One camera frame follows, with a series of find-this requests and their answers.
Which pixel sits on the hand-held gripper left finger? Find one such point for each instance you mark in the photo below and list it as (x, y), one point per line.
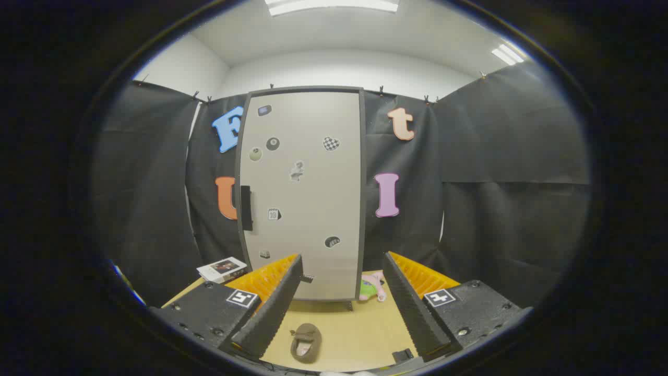
(276, 308)

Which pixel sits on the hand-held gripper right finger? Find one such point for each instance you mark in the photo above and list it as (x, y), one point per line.
(412, 313)

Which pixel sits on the brown fuzzy shoe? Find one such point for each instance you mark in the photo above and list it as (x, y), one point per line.
(305, 342)

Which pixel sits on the beige shoe cabinet door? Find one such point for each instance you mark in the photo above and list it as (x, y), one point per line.
(308, 209)

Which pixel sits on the grey shoe cabinet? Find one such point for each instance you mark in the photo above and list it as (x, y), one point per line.
(362, 183)

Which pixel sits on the pink green plush toy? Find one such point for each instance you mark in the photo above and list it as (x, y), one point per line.
(371, 287)

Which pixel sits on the black backdrop cloth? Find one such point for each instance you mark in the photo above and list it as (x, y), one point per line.
(496, 209)

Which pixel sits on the small ceiling light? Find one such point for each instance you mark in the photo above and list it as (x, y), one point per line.
(506, 54)

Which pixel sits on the long ceiling light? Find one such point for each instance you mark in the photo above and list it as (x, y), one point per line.
(334, 5)

